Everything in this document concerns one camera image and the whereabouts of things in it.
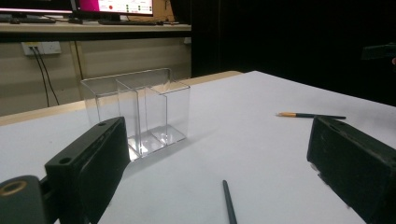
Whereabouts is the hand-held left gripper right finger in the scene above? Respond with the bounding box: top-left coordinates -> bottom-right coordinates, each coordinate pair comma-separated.
306,115 -> 396,224

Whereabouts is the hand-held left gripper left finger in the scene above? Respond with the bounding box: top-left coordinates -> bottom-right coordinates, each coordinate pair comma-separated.
44,116 -> 132,224

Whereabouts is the dark pen with gold cap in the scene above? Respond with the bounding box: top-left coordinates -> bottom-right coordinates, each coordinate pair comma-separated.
276,111 -> 347,120
221,179 -> 238,224

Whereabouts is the clear acrylic pen holder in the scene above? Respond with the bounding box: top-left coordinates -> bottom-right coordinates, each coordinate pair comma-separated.
80,67 -> 191,162

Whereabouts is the wooden table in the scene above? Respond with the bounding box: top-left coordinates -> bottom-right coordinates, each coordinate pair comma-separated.
0,70 -> 243,127

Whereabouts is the dark mounted device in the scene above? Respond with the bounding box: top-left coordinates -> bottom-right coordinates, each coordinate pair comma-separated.
361,42 -> 396,62

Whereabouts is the white table cover sheet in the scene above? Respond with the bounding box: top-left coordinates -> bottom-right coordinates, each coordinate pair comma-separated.
0,70 -> 396,224

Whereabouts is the long wooden desk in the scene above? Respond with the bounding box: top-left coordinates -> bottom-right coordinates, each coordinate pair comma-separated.
0,21 -> 191,43

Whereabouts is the black curtain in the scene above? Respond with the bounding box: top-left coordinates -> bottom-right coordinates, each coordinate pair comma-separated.
190,0 -> 396,107

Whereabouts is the black keyboard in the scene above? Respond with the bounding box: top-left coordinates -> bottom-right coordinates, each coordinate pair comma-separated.
0,17 -> 57,24
97,19 -> 164,26

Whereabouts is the computer monitor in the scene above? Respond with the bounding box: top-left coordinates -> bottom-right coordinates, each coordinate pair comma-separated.
73,0 -> 155,22
0,0 -> 74,15

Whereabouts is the thin black wall cable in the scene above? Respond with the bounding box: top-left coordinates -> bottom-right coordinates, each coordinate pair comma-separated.
36,47 -> 61,106
29,47 -> 50,107

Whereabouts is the white wall socket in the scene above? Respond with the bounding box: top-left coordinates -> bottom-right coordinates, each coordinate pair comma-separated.
21,41 -> 63,57

